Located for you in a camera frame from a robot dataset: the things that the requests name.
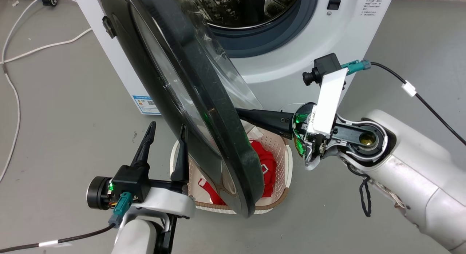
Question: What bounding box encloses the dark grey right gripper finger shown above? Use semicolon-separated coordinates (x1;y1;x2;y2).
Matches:
235;107;295;140

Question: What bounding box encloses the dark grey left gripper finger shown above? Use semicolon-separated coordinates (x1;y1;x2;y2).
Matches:
170;123;190;183
131;121;157;168

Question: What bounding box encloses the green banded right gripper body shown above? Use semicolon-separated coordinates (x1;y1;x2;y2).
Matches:
291;102;341;171

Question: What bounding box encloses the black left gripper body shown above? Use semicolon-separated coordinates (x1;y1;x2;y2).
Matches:
86;176;114;211

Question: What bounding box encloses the black round glass washer door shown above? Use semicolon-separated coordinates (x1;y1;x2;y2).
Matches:
96;0;265;218

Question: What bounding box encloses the white front-load washing machine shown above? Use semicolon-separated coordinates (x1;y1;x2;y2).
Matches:
72;0;396;116

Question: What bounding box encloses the grey-blue rubber door gasket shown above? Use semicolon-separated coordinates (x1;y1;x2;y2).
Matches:
207;0;319;59

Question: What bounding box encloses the cream perforated laundry basket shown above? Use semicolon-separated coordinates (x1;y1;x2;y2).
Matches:
170;119;294;215

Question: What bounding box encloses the blue white energy label sticker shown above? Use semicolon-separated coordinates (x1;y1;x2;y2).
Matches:
132;95;161;115

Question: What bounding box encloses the red garment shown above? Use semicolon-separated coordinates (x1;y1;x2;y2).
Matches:
198;139;278;207

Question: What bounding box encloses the shiny steel washer drum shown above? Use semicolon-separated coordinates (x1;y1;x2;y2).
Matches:
174;0;303;29

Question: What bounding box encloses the white left camera bracket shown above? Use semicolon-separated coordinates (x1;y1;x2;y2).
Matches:
133;186;196;221

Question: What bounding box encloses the white camera bracket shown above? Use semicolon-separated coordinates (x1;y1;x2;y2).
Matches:
133;186;196;221
307;68;348;136

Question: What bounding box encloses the white right camera bracket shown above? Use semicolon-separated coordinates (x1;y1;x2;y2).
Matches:
307;68;348;136

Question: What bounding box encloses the black left camera cable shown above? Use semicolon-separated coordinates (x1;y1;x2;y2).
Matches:
0;191;133;254

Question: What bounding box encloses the black camera cable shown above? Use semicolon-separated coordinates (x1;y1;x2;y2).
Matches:
0;191;133;254
341;59;466;146

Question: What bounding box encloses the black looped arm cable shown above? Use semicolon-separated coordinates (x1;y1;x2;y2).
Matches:
359;175;372;218

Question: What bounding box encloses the white floor cable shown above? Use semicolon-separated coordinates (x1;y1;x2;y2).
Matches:
0;0;93;183

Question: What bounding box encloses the black right camera cable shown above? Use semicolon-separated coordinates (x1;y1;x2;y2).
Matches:
341;59;466;146

